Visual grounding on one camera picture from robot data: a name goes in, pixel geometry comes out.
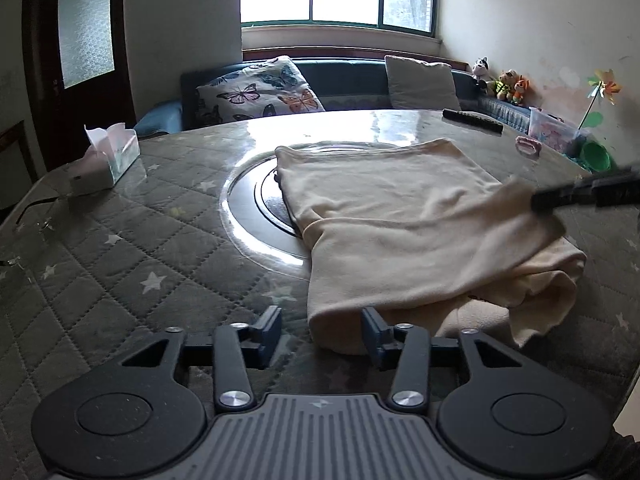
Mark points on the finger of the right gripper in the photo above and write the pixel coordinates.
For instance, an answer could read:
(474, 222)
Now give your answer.
(609, 189)

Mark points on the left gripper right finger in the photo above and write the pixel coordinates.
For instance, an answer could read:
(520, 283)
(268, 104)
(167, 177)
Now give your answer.
(426, 368)

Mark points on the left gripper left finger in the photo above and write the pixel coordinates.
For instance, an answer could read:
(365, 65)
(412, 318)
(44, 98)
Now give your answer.
(230, 351)

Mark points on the cream beige garment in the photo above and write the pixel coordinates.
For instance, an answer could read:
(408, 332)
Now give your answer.
(425, 236)

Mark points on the green plastic bowl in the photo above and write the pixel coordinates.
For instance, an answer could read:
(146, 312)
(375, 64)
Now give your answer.
(595, 157)

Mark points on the clear plastic storage box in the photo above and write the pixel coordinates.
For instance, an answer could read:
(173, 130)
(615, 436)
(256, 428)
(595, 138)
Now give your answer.
(563, 137)

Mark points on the pink small toy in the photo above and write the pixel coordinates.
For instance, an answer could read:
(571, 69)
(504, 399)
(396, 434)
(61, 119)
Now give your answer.
(528, 147)

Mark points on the colourful paper pinwheel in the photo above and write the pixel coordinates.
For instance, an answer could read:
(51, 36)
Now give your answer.
(602, 86)

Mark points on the orange plush toy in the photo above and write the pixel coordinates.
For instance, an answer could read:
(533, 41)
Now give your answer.
(519, 91)

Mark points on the round inset table stove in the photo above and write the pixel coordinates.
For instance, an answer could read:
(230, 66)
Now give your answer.
(256, 219)

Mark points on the black remote control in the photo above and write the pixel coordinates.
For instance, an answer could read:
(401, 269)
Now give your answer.
(469, 119)

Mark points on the brown plush toy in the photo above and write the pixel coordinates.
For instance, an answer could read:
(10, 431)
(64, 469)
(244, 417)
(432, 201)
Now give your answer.
(505, 85)

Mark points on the quilted star table cover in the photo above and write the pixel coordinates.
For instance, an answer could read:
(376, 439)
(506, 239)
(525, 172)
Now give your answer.
(99, 292)

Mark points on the cow plush toy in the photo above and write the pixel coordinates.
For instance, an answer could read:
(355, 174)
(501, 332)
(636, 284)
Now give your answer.
(484, 81)

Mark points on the tissue box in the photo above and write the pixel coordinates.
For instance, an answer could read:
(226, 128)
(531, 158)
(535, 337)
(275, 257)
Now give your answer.
(110, 154)

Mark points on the plain beige pillow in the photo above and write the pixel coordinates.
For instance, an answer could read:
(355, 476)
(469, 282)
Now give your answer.
(418, 85)

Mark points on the butterfly print pillow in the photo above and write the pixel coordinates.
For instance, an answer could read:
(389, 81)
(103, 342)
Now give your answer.
(274, 87)

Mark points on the blue sofa bench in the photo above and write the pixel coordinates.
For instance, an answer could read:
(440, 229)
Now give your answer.
(339, 83)

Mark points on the dark wooden door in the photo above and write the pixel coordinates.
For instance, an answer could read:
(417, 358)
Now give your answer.
(76, 72)

